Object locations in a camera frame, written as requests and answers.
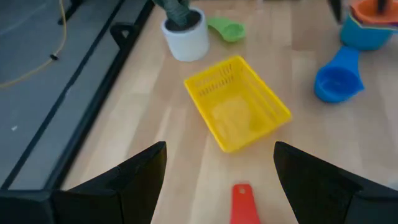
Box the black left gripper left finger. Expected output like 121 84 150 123
51 141 168 224

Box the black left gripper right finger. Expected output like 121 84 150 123
272 141 398 224

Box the orange measuring cup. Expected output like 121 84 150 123
349 0 398 26

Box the teal measuring cup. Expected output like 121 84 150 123
338 14 398 52

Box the blue measuring cup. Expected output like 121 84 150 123
313 45 366 105

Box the red measuring cup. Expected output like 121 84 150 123
229 183 261 224

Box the green measuring cup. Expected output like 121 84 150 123
206 16 248 44

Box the yellow plastic basket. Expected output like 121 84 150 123
183 55 293 154

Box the snake plant white pot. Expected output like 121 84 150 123
152 0 211 63

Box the black aluminium table frame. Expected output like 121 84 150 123
0 0 155 191

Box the yellow floor cable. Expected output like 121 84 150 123
0 0 68 90

